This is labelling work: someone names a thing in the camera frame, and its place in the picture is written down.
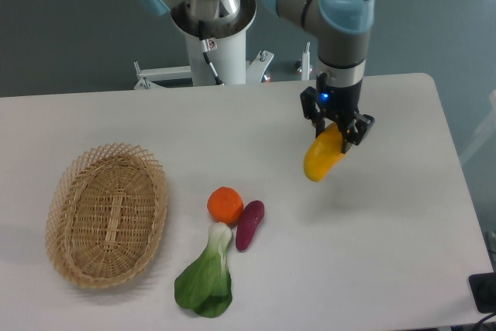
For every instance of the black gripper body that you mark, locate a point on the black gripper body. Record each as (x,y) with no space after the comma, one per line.
(337,104)

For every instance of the black device at table edge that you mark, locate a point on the black device at table edge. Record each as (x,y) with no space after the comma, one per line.
(482,287)

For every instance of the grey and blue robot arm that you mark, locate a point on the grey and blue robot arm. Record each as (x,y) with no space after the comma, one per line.
(341,27)

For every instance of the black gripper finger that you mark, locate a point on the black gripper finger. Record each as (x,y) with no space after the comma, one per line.
(315,108)
(354,127)

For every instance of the woven wicker basket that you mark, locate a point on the woven wicker basket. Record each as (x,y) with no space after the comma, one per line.
(107,216)

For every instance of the purple sweet potato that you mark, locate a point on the purple sweet potato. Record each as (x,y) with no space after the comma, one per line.
(250,219)

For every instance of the yellow mango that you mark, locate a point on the yellow mango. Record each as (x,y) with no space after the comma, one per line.
(324,153)

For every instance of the orange fruit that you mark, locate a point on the orange fruit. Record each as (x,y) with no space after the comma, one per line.
(225,205)

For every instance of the green bok choy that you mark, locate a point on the green bok choy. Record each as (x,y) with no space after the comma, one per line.
(205,285)

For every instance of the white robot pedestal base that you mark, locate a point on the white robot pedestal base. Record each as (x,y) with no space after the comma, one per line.
(215,35)

